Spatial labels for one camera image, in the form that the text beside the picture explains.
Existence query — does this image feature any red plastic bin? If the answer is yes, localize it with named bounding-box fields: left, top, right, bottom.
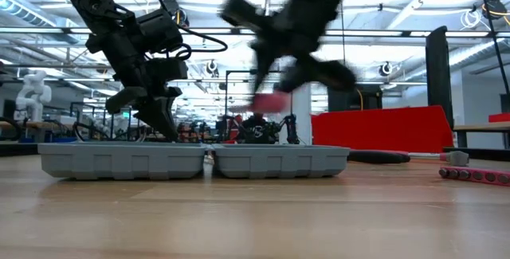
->
left=310, top=104, right=454, bottom=155

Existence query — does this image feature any black upright post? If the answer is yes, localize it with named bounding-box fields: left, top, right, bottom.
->
left=425, top=26, right=455, bottom=130

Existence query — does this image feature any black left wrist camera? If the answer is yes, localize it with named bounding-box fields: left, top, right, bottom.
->
left=135, top=8, right=186, bottom=53

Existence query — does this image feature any white round pillar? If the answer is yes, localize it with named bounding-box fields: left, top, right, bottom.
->
left=292, top=86, right=313, bottom=145

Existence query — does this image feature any grey plastic tool case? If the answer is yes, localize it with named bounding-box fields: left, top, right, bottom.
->
left=37, top=142, right=352, bottom=182

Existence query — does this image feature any black ceiling cable reel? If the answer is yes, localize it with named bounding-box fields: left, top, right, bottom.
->
left=162, top=0, right=190, bottom=28
left=481, top=0, right=508, bottom=22

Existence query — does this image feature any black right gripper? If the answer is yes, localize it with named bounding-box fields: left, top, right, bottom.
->
left=250, top=31, right=358, bottom=97

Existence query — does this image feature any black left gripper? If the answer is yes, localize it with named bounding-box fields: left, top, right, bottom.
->
left=85, top=31, right=188, bottom=143

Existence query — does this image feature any black background frame stand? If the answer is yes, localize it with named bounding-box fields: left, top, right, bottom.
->
left=224, top=69, right=257, bottom=117

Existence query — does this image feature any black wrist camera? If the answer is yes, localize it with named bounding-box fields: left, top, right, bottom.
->
left=218, top=0, right=277, bottom=33
left=135, top=8, right=186, bottom=53

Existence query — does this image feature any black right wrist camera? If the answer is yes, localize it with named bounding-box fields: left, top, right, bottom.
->
left=218, top=0, right=277, bottom=33

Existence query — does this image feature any pink screwdriver bit holder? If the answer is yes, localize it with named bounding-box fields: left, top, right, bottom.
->
left=437, top=165, right=510, bottom=189

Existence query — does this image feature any person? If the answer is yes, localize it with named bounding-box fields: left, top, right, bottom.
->
left=240, top=112, right=277, bottom=145

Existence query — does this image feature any wooden side table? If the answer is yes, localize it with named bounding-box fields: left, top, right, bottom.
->
left=453, top=122, right=510, bottom=150

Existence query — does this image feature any thin black slanted pole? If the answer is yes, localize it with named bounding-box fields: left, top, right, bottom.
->
left=476, top=0, right=510, bottom=95

